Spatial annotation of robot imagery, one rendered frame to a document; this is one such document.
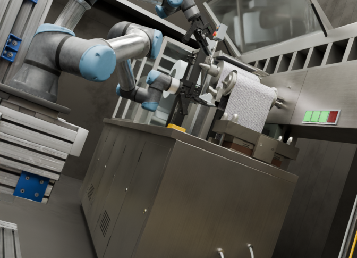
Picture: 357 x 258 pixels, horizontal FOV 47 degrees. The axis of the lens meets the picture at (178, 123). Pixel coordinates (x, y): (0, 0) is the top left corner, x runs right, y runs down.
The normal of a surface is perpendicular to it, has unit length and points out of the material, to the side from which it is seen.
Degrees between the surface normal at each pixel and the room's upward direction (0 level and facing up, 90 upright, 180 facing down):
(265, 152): 90
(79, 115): 90
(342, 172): 90
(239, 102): 90
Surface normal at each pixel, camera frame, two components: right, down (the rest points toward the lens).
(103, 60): 0.86, 0.35
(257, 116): 0.29, 0.04
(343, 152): -0.85, -0.34
